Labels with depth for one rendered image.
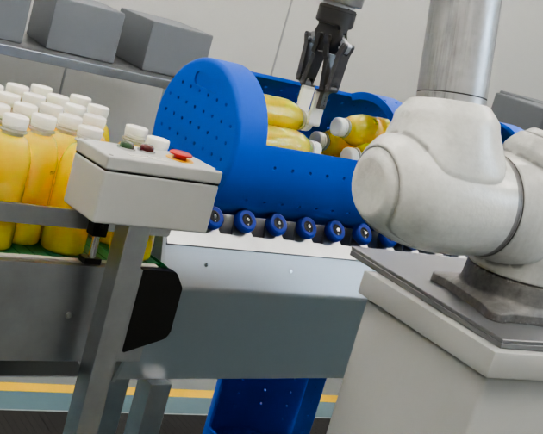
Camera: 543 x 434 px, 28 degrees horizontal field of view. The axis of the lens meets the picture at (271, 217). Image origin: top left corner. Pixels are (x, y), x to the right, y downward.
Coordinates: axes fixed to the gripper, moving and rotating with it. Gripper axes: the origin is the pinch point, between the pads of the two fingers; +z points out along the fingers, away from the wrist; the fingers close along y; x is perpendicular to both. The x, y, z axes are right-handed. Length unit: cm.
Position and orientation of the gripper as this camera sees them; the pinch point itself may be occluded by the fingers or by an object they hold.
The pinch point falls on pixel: (309, 106)
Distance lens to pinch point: 214.8
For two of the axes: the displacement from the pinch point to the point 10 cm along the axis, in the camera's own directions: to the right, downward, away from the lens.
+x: -7.8, -0.9, -6.2
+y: -5.6, -3.2, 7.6
